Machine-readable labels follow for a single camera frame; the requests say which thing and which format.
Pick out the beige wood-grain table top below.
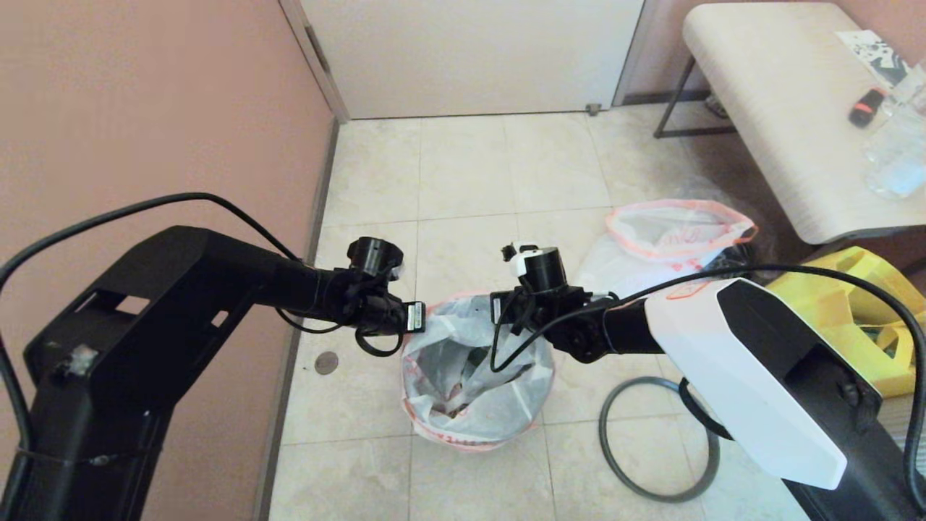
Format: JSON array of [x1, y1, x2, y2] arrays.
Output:
[[681, 1, 926, 245]]

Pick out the white plastic bag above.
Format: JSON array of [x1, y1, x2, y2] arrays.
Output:
[[575, 200, 759, 297]]

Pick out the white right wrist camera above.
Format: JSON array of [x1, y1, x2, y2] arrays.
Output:
[[501, 242, 543, 278]]

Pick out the clear water bottle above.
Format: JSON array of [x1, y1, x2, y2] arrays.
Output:
[[862, 62, 926, 200]]

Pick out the beige door jamb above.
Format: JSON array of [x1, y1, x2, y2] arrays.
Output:
[[611, 0, 659, 108], [280, 0, 352, 124]]

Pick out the white red-print bag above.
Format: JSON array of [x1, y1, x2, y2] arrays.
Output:
[[402, 293, 556, 453]]

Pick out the clear bag with dark contents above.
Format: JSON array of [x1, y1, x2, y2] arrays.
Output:
[[705, 185, 781, 279]]

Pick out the yellow fabric tote bag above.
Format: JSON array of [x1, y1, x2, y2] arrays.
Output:
[[765, 246, 926, 399]]

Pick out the black metal table frame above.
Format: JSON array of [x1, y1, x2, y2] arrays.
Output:
[[653, 56, 926, 279]]

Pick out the black ring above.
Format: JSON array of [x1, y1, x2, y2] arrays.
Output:
[[599, 376, 721, 504]]

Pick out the black and white leaflet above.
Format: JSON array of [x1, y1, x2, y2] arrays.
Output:
[[836, 29, 912, 88]]

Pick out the white door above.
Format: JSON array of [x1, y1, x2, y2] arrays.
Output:
[[299, 0, 645, 120]]

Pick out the pale gray ribbed cylinder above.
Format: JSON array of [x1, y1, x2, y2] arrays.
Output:
[[879, 394, 926, 478]]

